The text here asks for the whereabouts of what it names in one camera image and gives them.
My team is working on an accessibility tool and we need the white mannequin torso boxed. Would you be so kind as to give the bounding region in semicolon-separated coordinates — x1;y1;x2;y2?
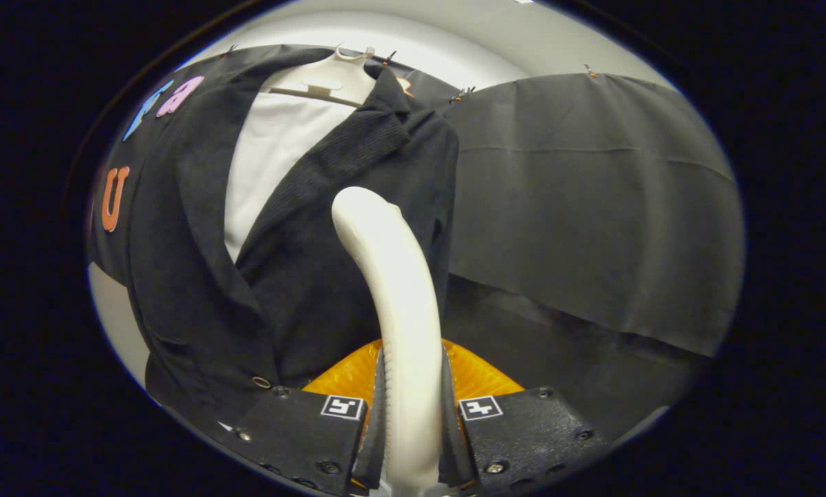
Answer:
223;88;360;264

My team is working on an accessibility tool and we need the white garment steamer with hose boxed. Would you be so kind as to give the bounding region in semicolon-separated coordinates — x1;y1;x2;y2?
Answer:
332;186;445;497

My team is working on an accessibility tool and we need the black blazer jacket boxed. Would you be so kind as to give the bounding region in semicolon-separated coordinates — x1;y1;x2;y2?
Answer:
88;45;461;433

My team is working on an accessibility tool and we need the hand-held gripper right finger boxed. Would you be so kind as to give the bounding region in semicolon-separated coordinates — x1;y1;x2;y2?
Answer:
443;338;611;496

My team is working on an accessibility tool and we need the black backdrop cloth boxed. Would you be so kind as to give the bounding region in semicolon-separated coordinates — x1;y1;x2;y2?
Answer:
88;45;747;444

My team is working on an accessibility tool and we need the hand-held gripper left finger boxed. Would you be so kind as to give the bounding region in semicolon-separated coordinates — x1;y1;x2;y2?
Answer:
220;338;388;497

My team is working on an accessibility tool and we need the white clothes hanger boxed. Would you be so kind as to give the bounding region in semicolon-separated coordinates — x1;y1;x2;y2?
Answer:
261;44;381;108

